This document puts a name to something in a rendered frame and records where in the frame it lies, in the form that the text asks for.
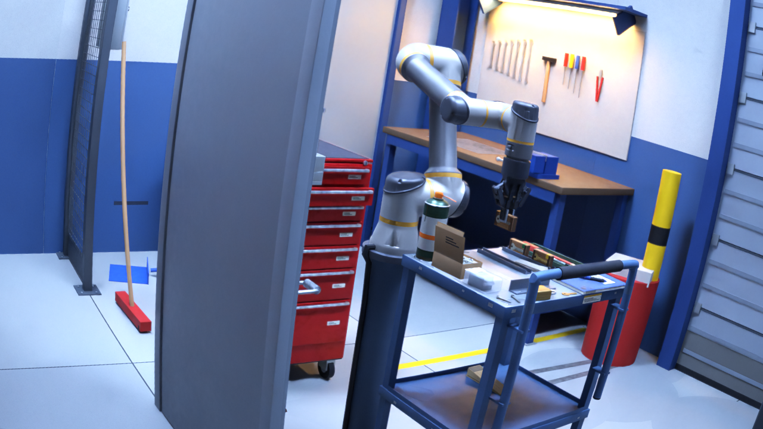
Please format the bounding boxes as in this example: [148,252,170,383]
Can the brown cardboard box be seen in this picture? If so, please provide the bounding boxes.
[431,223,484,280]

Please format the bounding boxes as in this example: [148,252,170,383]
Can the red drum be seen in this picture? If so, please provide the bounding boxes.
[581,271,660,368]

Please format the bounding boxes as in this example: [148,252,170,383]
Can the wooden handle hammer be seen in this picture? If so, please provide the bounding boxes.
[541,55,558,105]

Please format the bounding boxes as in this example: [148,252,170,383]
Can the blue trolley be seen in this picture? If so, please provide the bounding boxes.
[378,249,640,429]

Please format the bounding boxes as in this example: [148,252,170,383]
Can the blue workbench wooden top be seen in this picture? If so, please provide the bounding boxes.
[380,125,636,263]

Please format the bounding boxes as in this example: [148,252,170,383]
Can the red tool cabinet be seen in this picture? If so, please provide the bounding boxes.
[290,156,376,380]

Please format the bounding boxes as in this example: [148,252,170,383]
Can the dark long rail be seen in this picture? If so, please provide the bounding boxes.
[478,247,533,275]

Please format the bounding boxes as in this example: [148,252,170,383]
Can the white tool board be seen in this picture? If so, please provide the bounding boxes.
[467,0,648,162]

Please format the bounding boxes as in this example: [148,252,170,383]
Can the blue vise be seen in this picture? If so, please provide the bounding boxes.
[529,150,562,181]

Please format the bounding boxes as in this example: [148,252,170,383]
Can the white plastic box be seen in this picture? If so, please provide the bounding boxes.
[466,266,503,294]

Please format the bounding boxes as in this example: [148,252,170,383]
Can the grey roller shutter door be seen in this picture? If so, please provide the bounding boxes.
[657,0,763,412]

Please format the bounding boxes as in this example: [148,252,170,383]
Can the blue strip lamp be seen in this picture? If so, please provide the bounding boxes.
[479,0,648,36]

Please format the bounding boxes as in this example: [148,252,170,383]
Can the grey wall box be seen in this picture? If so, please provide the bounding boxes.
[110,0,130,52]

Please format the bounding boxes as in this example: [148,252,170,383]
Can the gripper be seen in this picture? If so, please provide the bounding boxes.
[492,157,532,225]

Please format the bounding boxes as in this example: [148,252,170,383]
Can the blue clipboard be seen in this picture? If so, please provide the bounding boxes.
[557,275,624,295]

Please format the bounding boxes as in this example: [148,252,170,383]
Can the white flat box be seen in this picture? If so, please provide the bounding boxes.
[604,253,655,287]

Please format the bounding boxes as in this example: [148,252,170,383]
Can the green white spray can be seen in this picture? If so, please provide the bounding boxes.
[415,191,452,263]

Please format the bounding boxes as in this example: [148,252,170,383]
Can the red broom wooden handle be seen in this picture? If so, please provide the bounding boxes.
[114,41,153,334]

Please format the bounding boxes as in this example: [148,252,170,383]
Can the blue dustpan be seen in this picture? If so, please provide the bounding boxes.
[108,257,157,286]

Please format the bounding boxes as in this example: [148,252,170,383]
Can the dark wire mesh partition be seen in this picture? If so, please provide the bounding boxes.
[57,0,115,296]

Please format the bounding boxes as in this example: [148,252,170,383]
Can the yellow black bollard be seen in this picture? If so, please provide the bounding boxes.
[640,169,683,282]

